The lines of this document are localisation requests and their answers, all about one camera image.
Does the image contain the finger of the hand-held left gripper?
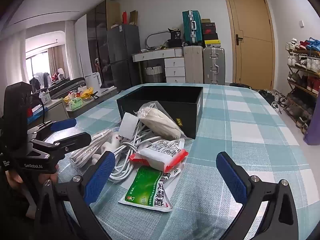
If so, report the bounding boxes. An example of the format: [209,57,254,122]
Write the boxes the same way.
[27,118,77,141]
[30,132,92,160]

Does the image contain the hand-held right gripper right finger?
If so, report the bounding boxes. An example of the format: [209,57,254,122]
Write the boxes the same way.
[216,152,299,240]

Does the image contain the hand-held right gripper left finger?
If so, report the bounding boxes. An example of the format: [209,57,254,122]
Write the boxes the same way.
[34,151,116,240]

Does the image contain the green white medicine packet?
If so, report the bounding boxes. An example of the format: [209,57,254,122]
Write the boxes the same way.
[117,165,185,212]

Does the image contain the white foam piece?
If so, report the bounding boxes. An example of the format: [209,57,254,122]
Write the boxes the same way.
[118,112,140,139]

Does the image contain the red white packet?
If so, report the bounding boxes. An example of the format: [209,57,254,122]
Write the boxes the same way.
[129,147,189,172]

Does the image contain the black cardboard box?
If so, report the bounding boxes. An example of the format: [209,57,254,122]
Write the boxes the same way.
[116,85,203,140]

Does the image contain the bagged beige cloth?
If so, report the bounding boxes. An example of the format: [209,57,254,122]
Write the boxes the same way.
[137,101,187,140]

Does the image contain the person's left forearm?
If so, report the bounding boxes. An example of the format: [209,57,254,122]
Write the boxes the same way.
[0,170,38,240]

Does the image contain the person's left hand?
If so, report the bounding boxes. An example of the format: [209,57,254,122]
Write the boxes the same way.
[6,164,60,188]

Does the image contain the grey side cabinet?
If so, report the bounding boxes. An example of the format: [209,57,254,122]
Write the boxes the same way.
[27,87,118,125]

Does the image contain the green tissue pack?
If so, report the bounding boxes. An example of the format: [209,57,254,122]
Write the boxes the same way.
[69,98,84,110]

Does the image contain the clothes on rack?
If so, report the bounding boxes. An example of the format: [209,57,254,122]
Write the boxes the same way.
[29,71,50,91]

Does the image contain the long black bag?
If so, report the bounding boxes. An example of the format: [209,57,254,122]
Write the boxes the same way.
[49,77,87,99]

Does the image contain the yellow plastic bag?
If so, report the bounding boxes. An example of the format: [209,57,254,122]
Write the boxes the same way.
[79,87,94,98]

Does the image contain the teal checked tablecloth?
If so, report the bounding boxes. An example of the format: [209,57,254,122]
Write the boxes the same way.
[26,84,315,240]

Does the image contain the white kettle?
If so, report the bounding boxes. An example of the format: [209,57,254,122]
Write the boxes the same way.
[85,72,102,94]

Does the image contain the brown curtain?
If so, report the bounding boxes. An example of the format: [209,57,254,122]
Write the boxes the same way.
[47,46,65,80]

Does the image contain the clear printed plastic bag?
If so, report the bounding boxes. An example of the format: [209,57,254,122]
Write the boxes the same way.
[144,138,185,155]

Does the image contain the group of shoes on floor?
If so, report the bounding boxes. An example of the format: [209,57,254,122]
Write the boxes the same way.
[259,89,288,113]

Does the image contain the dark glossy cabinet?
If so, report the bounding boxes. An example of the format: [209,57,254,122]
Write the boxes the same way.
[86,0,112,88]

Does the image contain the grey refrigerator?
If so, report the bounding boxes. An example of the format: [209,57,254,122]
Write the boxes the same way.
[107,24,141,92]

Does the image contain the black doormat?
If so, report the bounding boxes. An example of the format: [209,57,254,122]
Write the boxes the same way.
[229,82,252,89]

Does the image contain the woven basket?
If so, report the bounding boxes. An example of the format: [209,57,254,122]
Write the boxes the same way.
[143,65,164,83]

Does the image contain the silver suitcase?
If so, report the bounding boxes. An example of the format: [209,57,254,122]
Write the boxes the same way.
[202,46,225,85]

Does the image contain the wooden shoe rack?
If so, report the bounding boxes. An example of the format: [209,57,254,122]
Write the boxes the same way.
[285,47,320,135]

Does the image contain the beige suitcase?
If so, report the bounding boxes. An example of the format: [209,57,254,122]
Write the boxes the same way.
[183,45,203,84]

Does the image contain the tall cardboard box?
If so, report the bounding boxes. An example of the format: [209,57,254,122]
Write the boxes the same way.
[106,1,120,29]

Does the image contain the white dresser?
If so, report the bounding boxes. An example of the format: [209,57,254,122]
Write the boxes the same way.
[132,47,187,83]

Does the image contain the grey curved tube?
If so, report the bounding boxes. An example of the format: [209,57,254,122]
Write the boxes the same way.
[146,31,171,48]

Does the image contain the small cardboard box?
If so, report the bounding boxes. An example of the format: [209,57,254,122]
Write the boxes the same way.
[129,10,139,26]

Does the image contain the rows of shoes on rack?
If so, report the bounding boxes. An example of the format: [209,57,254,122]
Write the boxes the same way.
[285,37,320,133]

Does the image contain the yellow black shoe box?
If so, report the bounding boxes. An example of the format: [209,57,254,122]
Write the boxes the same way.
[203,39,222,48]

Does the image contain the red black shoe box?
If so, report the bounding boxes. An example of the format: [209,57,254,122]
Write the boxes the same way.
[202,29,218,41]

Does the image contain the yellow wooden door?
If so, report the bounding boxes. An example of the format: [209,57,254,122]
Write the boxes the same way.
[223,0,275,90]

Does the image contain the teal suitcase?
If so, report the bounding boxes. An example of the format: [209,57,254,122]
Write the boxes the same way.
[182,10,202,47]

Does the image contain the black cable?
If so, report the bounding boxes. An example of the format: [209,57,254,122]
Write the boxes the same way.
[37,97,48,126]

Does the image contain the white cable bundle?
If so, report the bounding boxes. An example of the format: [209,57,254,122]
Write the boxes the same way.
[96,122,163,180]

